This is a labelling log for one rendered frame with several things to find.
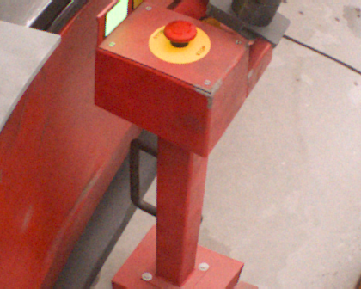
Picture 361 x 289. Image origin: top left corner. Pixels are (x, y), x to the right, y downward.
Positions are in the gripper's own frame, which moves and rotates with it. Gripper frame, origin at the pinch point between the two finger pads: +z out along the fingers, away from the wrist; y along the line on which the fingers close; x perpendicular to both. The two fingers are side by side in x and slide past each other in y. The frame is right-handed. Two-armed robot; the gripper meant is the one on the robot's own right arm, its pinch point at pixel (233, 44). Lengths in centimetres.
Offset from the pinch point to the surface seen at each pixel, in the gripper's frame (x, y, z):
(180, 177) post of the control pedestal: 6.8, -3.1, 22.7
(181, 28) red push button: 9.5, 5.1, -8.4
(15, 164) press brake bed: 27.9, 15.3, 11.2
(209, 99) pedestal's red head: 14.6, -2.2, -6.1
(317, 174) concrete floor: -40, -26, 66
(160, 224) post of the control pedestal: 6.6, -4.2, 38.3
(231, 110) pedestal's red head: 8.5, -4.5, 1.5
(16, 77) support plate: 38.3, 12.2, -25.8
